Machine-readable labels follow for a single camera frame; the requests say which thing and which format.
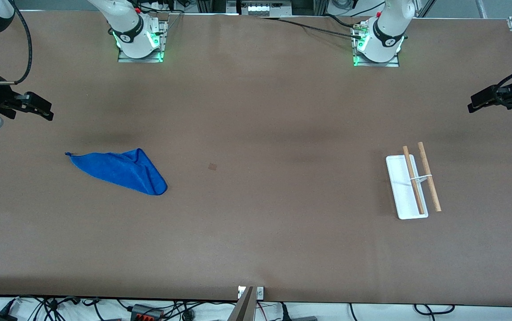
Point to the blue microfibre towel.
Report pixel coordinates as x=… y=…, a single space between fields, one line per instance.
x=122 y=171

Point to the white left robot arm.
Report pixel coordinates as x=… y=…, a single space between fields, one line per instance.
x=387 y=26

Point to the black red power adapter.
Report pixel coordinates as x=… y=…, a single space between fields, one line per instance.
x=146 y=313

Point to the grey white power strip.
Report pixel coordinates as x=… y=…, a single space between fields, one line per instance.
x=264 y=9

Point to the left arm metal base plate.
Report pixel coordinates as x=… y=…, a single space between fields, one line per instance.
x=378 y=64

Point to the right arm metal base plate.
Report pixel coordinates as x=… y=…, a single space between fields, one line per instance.
x=142 y=59

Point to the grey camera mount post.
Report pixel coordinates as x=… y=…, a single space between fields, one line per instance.
x=243 y=310

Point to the small metal edge bracket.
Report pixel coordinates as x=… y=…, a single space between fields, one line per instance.
x=260 y=293

